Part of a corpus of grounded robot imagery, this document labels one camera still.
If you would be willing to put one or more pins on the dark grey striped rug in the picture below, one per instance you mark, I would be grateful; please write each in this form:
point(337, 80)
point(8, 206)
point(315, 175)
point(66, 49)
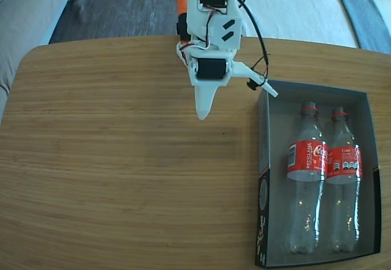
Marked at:
point(122, 7)

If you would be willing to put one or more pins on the clear bottle Coke nutrition label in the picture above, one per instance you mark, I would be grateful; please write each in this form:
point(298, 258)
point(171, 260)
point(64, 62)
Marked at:
point(343, 163)

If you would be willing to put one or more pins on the clear bottle Coca-Cola logo label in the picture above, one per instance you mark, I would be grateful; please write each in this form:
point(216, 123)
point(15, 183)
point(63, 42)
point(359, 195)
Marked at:
point(307, 160)

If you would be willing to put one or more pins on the grey cardboard box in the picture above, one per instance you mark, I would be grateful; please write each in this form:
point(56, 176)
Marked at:
point(275, 129)

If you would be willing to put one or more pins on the white cushion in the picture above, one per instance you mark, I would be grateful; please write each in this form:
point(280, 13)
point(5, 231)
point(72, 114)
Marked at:
point(299, 13)

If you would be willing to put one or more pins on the blue grey cushion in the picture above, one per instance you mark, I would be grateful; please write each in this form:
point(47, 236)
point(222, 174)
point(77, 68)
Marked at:
point(366, 7)

